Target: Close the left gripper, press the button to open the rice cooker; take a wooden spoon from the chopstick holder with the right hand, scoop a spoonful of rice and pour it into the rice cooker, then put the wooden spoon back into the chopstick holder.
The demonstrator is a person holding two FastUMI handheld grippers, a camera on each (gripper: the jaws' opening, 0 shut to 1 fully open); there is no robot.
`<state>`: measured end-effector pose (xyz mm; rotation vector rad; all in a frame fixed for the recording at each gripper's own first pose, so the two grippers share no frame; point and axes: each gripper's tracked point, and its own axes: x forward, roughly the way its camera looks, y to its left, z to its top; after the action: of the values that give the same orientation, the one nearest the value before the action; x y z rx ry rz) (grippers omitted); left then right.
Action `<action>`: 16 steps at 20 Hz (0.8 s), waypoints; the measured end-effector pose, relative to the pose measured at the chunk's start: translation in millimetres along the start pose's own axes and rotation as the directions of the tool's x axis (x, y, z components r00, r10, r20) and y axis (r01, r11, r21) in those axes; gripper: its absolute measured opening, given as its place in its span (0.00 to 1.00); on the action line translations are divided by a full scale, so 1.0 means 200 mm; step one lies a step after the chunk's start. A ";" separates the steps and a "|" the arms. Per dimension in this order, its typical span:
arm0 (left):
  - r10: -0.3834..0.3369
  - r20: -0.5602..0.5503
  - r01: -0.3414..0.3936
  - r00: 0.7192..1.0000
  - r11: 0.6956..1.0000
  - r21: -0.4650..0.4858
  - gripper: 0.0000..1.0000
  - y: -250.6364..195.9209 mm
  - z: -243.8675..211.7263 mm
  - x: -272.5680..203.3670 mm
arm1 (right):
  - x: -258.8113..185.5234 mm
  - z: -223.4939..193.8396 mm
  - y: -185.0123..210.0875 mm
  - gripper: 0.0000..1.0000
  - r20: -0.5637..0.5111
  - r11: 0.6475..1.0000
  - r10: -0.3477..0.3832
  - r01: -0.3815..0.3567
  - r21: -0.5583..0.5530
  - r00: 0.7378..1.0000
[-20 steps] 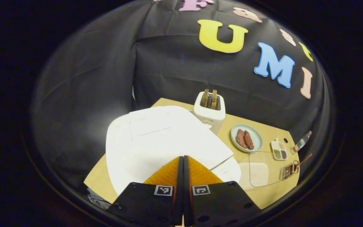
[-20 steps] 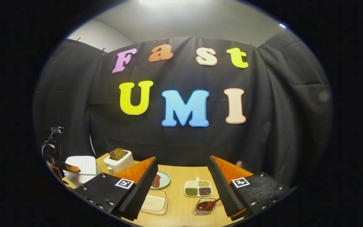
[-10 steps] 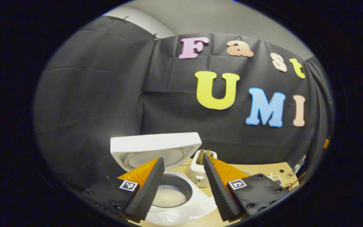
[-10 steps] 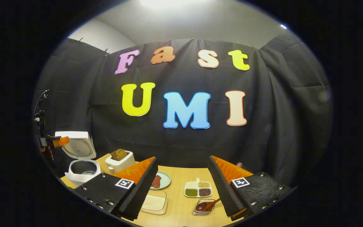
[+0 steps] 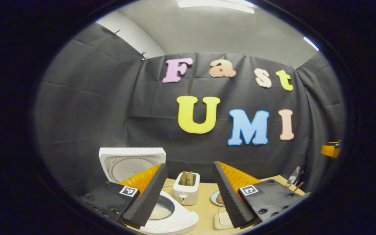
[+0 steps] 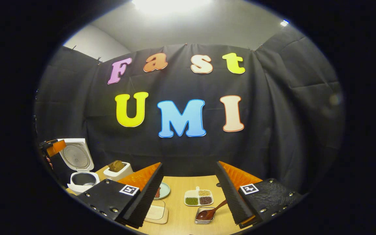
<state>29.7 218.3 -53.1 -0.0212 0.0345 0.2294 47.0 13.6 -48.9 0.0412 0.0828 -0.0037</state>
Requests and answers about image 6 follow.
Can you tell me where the large ceiling light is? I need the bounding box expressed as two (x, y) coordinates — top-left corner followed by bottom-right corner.
(131, 0), (213, 15)

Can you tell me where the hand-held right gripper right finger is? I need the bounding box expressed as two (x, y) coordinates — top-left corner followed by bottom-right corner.
(215, 161), (303, 229)

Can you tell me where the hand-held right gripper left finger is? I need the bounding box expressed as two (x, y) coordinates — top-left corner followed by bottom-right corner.
(77, 162), (164, 229)

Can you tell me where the cream square tray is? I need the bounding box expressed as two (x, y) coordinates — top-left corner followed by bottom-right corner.
(144, 200), (169, 224)

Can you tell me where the brown toast slice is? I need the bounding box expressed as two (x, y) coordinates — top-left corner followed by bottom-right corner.
(108, 160), (125, 172)

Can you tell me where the white rice cooker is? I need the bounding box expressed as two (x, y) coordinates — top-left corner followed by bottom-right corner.
(58, 138), (101, 194)

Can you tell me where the white divided dish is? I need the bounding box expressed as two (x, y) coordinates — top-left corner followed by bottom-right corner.
(184, 186), (214, 207)

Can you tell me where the brown wooden spoon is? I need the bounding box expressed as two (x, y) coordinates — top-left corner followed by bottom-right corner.
(196, 200), (228, 221)

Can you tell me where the pale green plate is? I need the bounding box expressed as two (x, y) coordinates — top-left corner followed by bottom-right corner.
(154, 181), (171, 200)

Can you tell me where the white toaster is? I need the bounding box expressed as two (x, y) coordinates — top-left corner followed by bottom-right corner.
(103, 161), (133, 181)

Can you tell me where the square wire chopstick holder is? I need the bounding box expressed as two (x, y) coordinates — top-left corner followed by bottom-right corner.
(195, 207), (216, 225)

